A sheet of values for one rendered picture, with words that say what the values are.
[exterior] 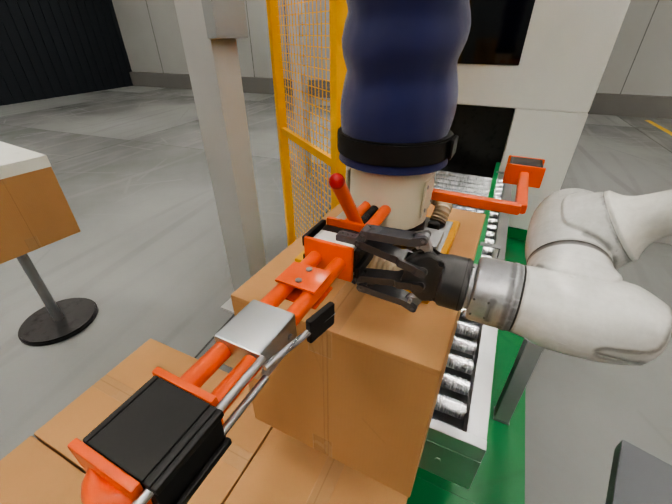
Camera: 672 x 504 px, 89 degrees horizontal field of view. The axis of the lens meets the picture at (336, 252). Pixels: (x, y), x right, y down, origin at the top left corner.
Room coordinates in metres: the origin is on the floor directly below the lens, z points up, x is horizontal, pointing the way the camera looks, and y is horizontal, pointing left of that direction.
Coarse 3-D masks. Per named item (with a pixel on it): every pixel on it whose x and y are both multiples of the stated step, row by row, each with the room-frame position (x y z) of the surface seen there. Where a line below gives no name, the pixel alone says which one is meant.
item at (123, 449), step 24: (144, 384) 0.19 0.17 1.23; (168, 384) 0.19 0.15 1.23; (192, 384) 0.19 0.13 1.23; (120, 408) 0.17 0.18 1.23; (144, 408) 0.17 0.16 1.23; (168, 408) 0.17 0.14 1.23; (192, 408) 0.17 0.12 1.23; (96, 432) 0.15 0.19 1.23; (120, 432) 0.15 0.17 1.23; (144, 432) 0.15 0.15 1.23; (168, 432) 0.15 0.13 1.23; (96, 456) 0.13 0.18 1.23; (120, 456) 0.13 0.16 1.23; (144, 456) 0.13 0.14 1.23; (120, 480) 0.12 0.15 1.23
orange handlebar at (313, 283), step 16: (528, 176) 0.78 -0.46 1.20; (432, 192) 0.69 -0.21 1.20; (448, 192) 0.68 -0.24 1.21; (368, 208) 0.61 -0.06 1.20; (384, 208) 0.60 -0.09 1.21; (480, 208) 0.64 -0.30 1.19; (496, 208) 0.63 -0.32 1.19; (512, 208) 0.62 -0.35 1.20; (320, 256) 0.44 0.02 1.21; (288, 272) 0.38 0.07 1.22; (304, 272) 0.38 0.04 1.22; (320, 272) 0.38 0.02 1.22; (336, 272) 0.40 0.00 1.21; (288, 288) 0.36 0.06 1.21; (304, 288) 0.35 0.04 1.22; (320, 288) 0.36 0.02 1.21; (272, 304) 0.33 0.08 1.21; (304, 304) 0.32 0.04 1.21; (208, 352) 0.24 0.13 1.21; (224, 352) 0.25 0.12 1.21; (192, 368) 0.22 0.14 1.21; (208, 368) 0.23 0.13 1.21; (240, 368) 0.22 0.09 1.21; (224, 384) 0.21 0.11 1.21; (96, 480) 0.12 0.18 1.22; (96, 496) 0.11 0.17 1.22; (112, 496) 0.11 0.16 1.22
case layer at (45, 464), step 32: (160, 352) 0.82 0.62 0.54; (96, 384) 0.69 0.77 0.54; (128, 384) 0.69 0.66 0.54; (64, 416) 0.59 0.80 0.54; (96, 416) 0.59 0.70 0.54; (224, 416) 0.59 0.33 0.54; (32, 448) 0.49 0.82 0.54; (64, 448) 0.49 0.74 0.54; (256, 448) 0.49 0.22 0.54; (288, 448) 0.49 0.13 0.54; (0, 480) 0.42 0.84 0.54; (32, 480) 0.42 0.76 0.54; (64, 480) 0.42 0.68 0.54; (224, 480) 0.42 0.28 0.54; (256, 480) 0.42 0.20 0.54; (288, 480) 0.42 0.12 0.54; (320, 480) 0.42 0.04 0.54; (352, 480) 0.42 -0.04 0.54
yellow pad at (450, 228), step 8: (432, 224) 0.71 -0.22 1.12; (440, 224) 0.75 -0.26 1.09; (448, 224) 0.75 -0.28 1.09; (456, 224) 0.76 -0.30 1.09; (448, 232) 0.71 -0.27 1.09; (456, 232) 0.74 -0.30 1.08; (448, 240) 0.68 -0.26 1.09; (408, 248) 0.64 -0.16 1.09; (440, 248) 0.64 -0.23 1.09; (448, 248) 0.65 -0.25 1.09
